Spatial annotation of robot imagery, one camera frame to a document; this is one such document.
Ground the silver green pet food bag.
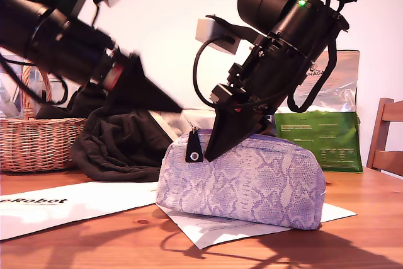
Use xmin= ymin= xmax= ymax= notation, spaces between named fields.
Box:
xmin=273 ymin=49 xmax=363 ymax=175

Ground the small white capped bottle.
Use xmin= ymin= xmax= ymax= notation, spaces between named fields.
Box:
xmin=48 ymin=73 xmax=67 ymax=108

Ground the black camera cable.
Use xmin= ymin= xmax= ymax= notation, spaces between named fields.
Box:
xmin=192 ymin=37 xmax=236 ymax=108

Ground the wooden chair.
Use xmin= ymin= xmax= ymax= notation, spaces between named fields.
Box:
xmin=366 ymin=98 xmax=403 ymax=178

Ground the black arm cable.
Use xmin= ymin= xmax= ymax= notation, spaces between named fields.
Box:
xmin=0 ymin=53 xmax=69 ymax=105
xmin=285 ymin=7 xmax=351 ymax=113

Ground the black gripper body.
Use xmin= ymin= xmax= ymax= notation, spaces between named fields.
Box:
xmin=210 ymin=32 xmax=315 ymax=115
xmin=31 ymin=9 xmax=136 ymax=90

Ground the white paper sheet fine print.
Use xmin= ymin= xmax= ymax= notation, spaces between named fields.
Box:
xmin=156 ymin=201 xmax=358 ymax=250

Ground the woven wicker basket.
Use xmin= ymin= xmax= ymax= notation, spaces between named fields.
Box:
xmin=0 ymin=60 xmax=86 ymax=173

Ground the purple snakeskin zip bag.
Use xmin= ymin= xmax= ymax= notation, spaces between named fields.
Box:
xmin=156 ymin=127 xmax=327 ymax=231

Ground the white paper sheet bold print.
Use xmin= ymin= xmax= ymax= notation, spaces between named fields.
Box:
xmin=0 ymin=181 xmax=161 ymax=241

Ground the dark brown beige garment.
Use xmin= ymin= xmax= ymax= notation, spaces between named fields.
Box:
xmin=36 ymin=82 xmax=221 ymax=183

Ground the clear plastic container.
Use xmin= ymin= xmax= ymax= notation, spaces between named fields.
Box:
xmin=0 ymin=57 xmax=26 ymax=118

